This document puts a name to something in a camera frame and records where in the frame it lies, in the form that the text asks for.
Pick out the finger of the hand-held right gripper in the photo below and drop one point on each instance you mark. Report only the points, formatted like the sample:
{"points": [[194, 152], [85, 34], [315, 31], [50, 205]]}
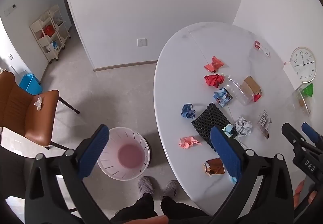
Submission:
{"points": [[290, 132], [311, 132]]}

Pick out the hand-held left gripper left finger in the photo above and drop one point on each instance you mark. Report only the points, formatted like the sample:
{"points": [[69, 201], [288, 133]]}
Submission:
{"points": [[92, 151]]}

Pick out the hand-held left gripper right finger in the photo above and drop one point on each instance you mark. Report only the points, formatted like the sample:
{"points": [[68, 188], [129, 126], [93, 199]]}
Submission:
{"points": [[224, 153]]}

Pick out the brown foil wrapper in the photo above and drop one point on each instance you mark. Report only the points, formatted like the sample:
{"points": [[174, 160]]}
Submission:
{"points": [[214, 166]]}

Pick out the light blue paper scrap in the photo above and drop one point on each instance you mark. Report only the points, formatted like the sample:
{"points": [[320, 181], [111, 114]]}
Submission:
{"points": [[229, 130]]}

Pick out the pink paper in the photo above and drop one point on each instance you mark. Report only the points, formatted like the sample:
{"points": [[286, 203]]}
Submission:
{"points": [[189, 142]]}

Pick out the black foam net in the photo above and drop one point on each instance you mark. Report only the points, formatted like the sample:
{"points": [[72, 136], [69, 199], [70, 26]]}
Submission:
{"points": [[209, 119]]}

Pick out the white plastic trash bin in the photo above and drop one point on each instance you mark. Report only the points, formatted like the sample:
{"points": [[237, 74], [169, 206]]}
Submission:
{"points": [[131, 143]]}

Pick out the person's right hand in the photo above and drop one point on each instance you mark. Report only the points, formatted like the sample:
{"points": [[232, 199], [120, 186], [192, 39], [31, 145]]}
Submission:
{"points": [[299, 188]]}

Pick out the person's left hand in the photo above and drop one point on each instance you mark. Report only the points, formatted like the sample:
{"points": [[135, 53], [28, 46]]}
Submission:
{"points": [[149, 219]]}

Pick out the clear printed wrapper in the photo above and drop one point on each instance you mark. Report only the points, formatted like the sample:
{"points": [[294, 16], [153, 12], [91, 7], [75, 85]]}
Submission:
{"points": [[263, 122]]}

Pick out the clear plastic container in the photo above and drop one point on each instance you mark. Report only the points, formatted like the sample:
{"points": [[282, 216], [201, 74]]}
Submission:
{"points": [[301, 103]]}

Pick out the white crumpled paper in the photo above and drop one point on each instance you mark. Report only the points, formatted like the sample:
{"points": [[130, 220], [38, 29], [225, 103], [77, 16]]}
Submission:
{"points": [[243, 126]]}

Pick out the green packet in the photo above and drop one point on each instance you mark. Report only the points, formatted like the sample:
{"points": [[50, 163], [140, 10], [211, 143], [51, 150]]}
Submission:
{"points": [[307, 90]]}

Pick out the small red paper scrap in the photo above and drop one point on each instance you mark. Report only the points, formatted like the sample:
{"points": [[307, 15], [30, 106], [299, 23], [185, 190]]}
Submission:
{"points": [[257, 97]]}

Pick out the blue crumpled paper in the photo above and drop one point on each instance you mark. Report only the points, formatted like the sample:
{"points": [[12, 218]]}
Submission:
{"points": [[188, 111]]}

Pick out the white paper card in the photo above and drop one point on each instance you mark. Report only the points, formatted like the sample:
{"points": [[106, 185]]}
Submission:
{"points": [[289, 71]]}

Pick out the brown cardboard piece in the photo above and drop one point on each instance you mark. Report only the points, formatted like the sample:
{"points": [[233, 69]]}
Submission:
{"points": [[250, 86]]}

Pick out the grey slipper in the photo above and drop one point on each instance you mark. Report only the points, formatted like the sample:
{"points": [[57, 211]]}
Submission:
{"points": [[170, 188], [145, 186]]}

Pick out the white round clock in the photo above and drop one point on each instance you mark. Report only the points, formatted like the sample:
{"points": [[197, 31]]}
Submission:
{"points": [[302, 64]]}

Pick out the person's right leg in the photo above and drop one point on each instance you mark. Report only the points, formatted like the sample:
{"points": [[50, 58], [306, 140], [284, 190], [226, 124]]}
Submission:
{"points": [[181, 210]]}

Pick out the white crumpled tissue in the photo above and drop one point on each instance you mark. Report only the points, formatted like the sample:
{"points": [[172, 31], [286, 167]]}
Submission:
{"points": [[38, 103]]}

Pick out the red crumpled paper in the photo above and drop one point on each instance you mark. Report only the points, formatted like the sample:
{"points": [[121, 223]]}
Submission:
{"points": [[214, 80]]}

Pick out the brown leather chair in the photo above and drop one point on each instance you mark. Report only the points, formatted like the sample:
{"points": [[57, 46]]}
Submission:
{"points": [[22, 110]]}

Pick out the orange red wrapper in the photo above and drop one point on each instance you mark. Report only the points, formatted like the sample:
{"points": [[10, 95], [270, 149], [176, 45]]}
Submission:
{"points": [[214, 64]]}

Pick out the blue plastic bin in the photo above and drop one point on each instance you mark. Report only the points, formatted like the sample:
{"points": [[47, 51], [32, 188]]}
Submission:
{"points": [[29, 84]]}

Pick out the red and white box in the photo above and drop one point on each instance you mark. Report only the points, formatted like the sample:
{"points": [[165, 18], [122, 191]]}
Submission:
{"points": [[257, 45]]}

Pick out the blue and white pack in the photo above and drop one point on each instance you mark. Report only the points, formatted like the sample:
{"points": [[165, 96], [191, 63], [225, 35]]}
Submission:
{"points": [[54, 46]]}

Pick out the cream storage cart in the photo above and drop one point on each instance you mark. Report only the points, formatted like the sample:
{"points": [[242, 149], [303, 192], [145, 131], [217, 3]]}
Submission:
{"points": [[50, 45]]}

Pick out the red bag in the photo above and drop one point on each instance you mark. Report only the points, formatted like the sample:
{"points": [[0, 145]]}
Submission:
{"points": [[48, 30]]}

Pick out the wall switch panel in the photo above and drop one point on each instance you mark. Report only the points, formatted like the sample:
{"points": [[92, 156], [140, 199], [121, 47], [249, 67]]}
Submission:
{"points": [[7, 12]]}

